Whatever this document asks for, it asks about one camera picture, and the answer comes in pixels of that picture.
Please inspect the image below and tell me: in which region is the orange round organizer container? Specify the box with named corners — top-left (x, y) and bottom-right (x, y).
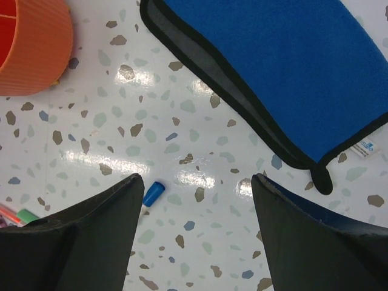
top-left (1, 1), bottom-right (73, 96)

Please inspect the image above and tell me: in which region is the green capped orange marker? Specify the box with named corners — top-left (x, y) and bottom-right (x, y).
top-left (1, 204), bottom-right (39, 227)

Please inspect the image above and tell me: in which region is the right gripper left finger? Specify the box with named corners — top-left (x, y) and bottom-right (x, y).
top-left (1, 173), bottom-right (144, 290)

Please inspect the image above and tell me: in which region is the blue black pencil pouch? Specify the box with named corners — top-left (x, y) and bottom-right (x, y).
top-left (140, 1), bottom-right (387, 195)

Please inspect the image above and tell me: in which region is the blue capped white marker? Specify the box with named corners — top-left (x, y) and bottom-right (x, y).
top-left (141, 181), bottom-right (166, 215)

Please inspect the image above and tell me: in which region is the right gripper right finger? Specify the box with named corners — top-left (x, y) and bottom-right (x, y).
top-left (251, 174), bottom-right (387, 290)

